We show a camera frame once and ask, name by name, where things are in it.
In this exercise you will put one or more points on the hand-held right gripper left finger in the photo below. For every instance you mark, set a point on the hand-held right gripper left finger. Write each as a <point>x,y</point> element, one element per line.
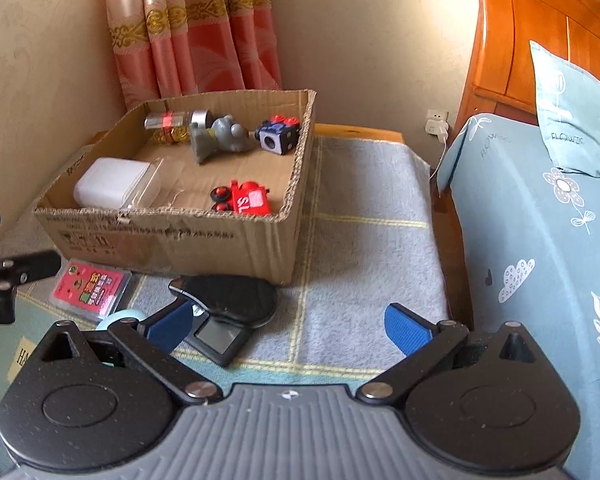
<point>167,327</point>

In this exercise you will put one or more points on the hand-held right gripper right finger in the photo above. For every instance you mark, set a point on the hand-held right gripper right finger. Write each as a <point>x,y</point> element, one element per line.
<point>405,327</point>

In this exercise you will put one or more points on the black pocket scale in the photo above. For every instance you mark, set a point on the black pocket scale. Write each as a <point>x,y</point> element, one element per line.
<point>235,300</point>

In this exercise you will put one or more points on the brown cardboard box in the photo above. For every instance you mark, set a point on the brown cardboard box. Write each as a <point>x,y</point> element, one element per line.
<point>180,245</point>

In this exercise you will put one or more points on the white plastic bottle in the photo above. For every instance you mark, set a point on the white plastic bottle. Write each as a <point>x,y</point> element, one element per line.
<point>105,182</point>

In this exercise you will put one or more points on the clear plastic jar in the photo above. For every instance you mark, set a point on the clear plastic jar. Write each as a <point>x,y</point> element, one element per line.
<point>149,192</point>

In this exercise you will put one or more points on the red toy train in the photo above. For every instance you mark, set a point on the red toy train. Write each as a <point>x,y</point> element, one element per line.
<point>247,200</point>

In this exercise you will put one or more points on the gold capsule jar silver lid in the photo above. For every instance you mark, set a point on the gold capsule jar silver lid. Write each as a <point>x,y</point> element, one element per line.
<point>200,120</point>

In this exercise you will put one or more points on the dark blue cube toy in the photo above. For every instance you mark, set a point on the dark blue cube toy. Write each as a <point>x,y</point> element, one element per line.
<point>272,141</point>

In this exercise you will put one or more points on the teal round case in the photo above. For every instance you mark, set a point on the teal round case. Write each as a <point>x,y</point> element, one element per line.
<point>122,318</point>

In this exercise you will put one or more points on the beige paper tag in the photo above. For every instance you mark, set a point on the beige paper tag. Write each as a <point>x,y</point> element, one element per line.
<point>24,352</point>

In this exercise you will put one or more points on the red card pack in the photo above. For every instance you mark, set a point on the red card pack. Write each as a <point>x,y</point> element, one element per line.
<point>90,287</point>

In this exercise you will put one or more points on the plaid blanket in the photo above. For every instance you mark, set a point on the plaid blanket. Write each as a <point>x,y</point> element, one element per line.
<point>360,260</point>

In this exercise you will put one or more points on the teal floral bed sheet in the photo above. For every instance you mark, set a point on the teal floral bed sheet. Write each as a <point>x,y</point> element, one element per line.
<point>520,270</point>

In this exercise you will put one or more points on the wooden table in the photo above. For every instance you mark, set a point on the wooden table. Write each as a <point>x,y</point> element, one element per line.
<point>360,132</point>

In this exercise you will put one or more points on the teal floral pillow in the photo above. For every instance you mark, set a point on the teal floral pillow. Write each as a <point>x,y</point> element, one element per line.
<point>580,120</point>

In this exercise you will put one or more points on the pink patterned curtain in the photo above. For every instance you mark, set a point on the pink patterned curtain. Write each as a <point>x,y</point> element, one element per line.
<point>190,30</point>

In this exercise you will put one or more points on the wooden bed headboard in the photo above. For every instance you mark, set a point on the wooden bed headboard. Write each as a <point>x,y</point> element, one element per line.
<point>520,45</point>

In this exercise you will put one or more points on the white wall socket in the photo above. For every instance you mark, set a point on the white wall socket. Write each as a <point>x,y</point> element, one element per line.
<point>436,115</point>

